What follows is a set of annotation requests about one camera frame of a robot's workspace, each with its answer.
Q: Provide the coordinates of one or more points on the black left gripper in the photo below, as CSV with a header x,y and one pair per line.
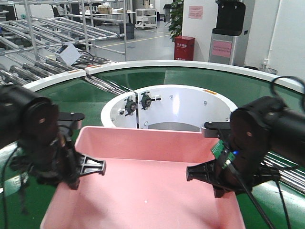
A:
x,y
50,156

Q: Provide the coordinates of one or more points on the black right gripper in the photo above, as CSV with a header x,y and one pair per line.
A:
x,y
235,168

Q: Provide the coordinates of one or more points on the pink plastic bin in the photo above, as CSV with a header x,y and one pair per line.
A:
x,y
144,186

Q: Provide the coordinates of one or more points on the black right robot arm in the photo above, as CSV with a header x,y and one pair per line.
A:
x,y
253,130

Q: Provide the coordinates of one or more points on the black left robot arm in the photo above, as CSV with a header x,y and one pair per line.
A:
x,y
22,109

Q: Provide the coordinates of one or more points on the green circular conveyor belt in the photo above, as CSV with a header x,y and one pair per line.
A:
x,y
80,96

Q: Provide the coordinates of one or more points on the white electrical control box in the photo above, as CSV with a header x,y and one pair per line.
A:
x,y
68,54

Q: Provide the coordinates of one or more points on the red fire extinguisher cabinet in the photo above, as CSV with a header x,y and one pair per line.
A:
x,y
184,48

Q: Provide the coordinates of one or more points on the steel roller conveyor rack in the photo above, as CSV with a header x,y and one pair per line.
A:
x,y
33,34

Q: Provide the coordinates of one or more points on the green potted plant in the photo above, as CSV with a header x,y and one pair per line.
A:
x,y
176,19

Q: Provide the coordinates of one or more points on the grey kiosk with black hood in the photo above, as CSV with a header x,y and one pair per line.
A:
x,y
229,25

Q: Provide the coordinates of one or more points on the white wheeled cart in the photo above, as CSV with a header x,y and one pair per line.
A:
x,y
145,18

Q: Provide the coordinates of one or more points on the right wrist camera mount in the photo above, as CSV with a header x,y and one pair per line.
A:
x,y
214,129

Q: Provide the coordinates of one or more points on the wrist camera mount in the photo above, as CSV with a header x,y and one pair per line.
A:
x,y
214,129
71,119

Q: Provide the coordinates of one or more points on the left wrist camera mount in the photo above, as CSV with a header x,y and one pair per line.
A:
x,y
71,119

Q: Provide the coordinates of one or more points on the white outer conveyor rail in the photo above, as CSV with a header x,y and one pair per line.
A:
x,y
73,74

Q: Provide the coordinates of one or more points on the pink wall notice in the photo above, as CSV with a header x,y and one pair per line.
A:
x,y
195,12

